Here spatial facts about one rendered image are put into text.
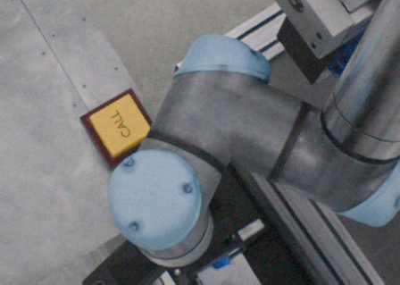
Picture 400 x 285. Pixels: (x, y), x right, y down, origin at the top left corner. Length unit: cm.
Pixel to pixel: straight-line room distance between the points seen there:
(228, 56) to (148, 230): 16
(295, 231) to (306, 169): 106
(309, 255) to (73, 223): 71
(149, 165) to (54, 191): 51
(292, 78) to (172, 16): 36
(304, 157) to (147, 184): 13
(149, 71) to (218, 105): 135
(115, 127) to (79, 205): 11
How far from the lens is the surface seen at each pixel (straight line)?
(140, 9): 224
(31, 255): 131
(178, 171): 82
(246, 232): 118
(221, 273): 111
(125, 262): 102
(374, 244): 197
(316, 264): 192
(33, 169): 133
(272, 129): 85
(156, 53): 221
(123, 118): 130
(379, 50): 78
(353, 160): 84
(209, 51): 87
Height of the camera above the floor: 210
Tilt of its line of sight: 74 degrees down
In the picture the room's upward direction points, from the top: 10 degrees clockwise
